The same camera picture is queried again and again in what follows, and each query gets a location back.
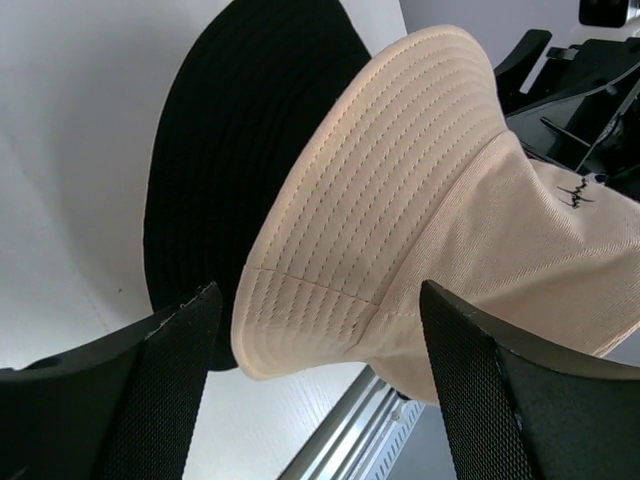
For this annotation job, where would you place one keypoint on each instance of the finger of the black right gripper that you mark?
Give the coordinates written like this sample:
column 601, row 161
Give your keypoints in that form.
column 512, row 72

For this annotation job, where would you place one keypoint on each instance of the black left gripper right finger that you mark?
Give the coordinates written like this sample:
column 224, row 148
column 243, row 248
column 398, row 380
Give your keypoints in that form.
column 517, row 406

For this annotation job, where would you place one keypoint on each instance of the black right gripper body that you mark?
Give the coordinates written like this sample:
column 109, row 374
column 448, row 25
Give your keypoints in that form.
column 579, row 109

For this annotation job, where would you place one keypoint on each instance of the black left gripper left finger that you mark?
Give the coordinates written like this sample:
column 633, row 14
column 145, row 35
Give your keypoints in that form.
column 121, row 407

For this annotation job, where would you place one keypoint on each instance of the beige bucket hat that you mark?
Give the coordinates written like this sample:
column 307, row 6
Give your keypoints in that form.
column 412, row 176

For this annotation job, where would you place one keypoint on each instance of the white slotted cable duct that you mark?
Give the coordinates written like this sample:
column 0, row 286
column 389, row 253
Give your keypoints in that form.
column 385, row 437

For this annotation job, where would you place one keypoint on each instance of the aluminium mounting rail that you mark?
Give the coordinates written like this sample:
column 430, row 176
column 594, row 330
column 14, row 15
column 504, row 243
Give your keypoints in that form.
column 346, row 436

